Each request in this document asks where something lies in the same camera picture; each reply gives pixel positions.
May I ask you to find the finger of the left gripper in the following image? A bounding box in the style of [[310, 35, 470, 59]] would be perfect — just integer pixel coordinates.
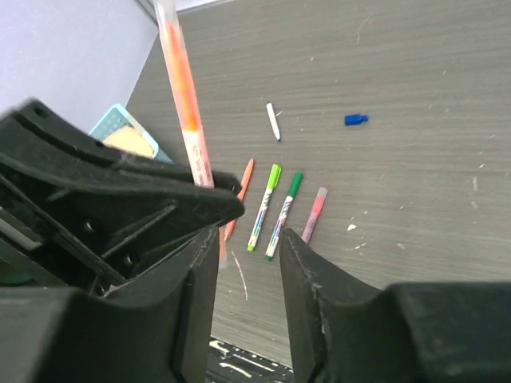
[[1, 100, 240, 195]]

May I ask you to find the pink highlighter pen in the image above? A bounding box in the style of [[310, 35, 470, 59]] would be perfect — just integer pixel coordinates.
[[301, 187, 328, 243]]

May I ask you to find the white marker green end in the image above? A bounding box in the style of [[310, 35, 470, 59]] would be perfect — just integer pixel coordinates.
[[265, 172, 303, 262]]

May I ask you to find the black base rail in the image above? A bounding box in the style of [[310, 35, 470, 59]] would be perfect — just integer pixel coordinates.
[[204, 337, 295, 383]]

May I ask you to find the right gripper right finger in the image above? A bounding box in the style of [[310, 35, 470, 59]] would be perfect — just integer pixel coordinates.
[[279, 229, 510, 382]]

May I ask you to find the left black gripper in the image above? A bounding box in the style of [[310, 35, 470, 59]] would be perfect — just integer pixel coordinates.
[[1, 175, 244, 296]]

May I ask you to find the orange slim pen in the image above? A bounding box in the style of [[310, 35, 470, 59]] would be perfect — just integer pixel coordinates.
[[224, 158, 255, 241]]

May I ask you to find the orange white marker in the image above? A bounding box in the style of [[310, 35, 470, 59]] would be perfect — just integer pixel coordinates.
[[153, 0, 228, 267]]

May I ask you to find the white marker blue end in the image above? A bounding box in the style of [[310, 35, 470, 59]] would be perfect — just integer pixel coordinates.
[[266, 102, 281, 141]]

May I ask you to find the blue pen cap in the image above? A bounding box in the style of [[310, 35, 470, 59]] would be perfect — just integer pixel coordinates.
[[344, 113, 369, 126]]

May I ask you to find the white marker lime end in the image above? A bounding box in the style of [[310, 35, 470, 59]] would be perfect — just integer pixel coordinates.
[[247, 164, 282, 251]]

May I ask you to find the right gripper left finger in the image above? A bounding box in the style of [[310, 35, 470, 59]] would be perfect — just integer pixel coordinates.
[[1, 228, 219, 382]]

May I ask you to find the light blue plastic basket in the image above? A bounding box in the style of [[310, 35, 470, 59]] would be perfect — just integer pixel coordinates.
[[89, 104, 172, 163]]

